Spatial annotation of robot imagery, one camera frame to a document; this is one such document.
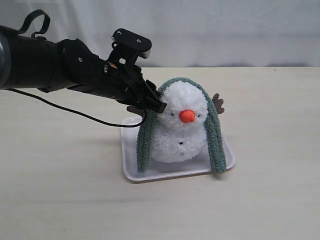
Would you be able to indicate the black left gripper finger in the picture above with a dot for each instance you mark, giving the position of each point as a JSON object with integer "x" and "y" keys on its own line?
{"x": 154, "y": 104}
{"x": 148, "y": 92}

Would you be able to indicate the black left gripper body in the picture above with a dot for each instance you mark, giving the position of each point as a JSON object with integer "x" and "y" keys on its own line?
{"x": 112, "y": 79}

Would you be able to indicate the white plush snowman toy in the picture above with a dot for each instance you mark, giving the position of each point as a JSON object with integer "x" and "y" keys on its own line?
{"x": 182, "y": 130}

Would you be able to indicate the white plastic tray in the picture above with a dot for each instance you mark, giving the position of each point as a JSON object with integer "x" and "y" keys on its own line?
{"x": 173, "y": 153}

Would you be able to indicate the green fuzzy scarf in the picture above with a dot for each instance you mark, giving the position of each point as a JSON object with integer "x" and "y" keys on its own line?
{"x": 215, "y": 140}

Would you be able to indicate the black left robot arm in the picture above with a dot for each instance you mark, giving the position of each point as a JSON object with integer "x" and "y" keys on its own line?
{"x": 37, "y": 63}

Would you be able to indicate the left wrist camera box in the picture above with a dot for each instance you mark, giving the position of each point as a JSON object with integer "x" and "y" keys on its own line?
{"x": 134, "y": 41}

